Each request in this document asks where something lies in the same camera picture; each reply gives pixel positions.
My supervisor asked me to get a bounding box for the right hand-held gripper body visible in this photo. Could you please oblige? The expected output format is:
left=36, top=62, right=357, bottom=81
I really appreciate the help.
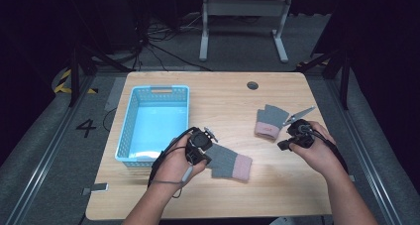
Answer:
left=282, top=105, right=317, bottom=150

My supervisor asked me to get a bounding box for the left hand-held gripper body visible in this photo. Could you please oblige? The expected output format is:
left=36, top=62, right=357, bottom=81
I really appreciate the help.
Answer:
left=185, top=126, right=220, bottom=158

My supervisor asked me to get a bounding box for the person's right hand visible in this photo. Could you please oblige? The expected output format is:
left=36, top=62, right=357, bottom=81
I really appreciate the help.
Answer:
left=288, top=120, right=342, bottom=180

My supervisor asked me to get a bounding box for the person's left hand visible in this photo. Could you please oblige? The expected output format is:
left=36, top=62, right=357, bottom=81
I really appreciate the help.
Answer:
left=152, top=136, right=210, bottom=190

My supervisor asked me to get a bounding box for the light blue plastic basket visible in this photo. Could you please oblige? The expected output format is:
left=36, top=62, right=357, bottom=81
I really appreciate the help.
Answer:
left=114, top=84, right=191, bottom=169

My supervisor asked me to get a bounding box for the black metal stand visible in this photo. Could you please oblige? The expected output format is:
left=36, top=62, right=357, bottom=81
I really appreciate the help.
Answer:
left=66, top=42, right=134, bottom=108
left=296, top=47, right=352, bottom=111

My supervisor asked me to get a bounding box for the yellow black hazard tape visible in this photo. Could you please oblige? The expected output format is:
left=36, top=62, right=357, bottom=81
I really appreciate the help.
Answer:
left=52, top=68, right=99, bottom=95

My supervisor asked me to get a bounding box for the grey left gripper cord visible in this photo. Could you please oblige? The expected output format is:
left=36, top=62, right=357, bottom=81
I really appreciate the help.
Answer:
left=150, top=165, right=194, bottom=199

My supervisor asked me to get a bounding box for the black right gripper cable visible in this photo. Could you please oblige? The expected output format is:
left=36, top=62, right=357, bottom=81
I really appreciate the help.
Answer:
left=306, top=127, right=350, bottom=175

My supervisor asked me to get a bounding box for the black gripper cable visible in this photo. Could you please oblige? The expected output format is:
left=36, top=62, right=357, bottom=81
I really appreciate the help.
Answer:
left=306, top=127, right=350, bottom=175
left=147, top=127, right=199, bottom=189

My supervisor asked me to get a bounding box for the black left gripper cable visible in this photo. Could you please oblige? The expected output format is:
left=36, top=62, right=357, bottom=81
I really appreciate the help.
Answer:
left=147, top=127, right=199, bottom=189

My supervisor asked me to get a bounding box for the thin black floor cable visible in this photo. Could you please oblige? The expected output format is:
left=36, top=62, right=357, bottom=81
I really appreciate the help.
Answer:
left=102, top=107, right=119, bottom=133

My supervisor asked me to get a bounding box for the bundle of black floor cables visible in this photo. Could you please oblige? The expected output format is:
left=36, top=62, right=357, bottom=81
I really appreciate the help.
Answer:
left=131, top=15, right=213, bottom=72

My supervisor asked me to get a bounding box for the white metal desk frame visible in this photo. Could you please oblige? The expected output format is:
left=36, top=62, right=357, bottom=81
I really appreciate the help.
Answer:
left=198, top=0, right=294, bottom=63

